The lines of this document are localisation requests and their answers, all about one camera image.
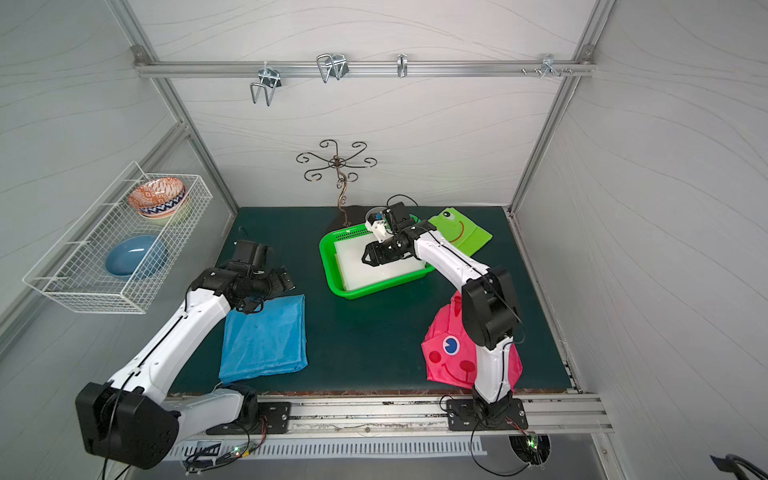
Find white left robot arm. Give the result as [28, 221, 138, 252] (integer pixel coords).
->
[75, 267, 295, 470]

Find lilac ceramic bowl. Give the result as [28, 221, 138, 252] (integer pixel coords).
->
[365, 206, 387, 224]

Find metal double hook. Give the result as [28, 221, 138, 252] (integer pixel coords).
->
[250, 66, 282, 106]

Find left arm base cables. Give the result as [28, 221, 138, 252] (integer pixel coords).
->
[182, 413, 268, 475]

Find white raincoat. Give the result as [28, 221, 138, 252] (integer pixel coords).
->
[334, 233, 426, 291]

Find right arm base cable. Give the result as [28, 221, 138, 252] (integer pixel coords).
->
[467, 427, 551, 479]

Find orange patterned bowl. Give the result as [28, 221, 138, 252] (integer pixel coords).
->
[126, 177, 187, 219]

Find pink bunny raincoat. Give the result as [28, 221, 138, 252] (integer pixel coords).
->
[421, 292, 487, 389]

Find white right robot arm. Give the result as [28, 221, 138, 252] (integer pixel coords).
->
[361, 202, 527, 430]

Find blue folded raincoat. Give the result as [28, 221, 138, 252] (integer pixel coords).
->
[219, 295, 308, 383]

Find white wire wall basket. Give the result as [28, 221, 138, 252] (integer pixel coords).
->
[23, 163, 213, 314]

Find dark metal hook stand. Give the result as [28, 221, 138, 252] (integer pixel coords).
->
[295, 139, 378, 228]

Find green frog raincoat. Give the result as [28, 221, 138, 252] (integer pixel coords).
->
[429, 207, 493, 256]

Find metal clip hook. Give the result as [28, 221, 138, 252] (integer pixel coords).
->
[316, 53, 349, 83]

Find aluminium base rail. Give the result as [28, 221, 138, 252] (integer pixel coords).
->
[257, 393, 613, 438]

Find small metal hook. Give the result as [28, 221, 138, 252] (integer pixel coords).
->
[396, 53, 408, 78]

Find metal bracket hook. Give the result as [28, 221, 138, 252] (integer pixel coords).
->
[520, 54, 573, 78]

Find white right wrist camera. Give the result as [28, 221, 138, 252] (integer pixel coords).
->
[365, 220, 393, 242]

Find green plastic basket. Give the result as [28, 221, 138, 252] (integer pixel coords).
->
[319, 224, 434, 300]

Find blue ceramic bowl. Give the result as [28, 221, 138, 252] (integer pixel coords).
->
[105, 235, 168, 280]

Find aluminium top rail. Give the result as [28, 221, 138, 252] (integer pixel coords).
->
[131, 45, 597, 80]

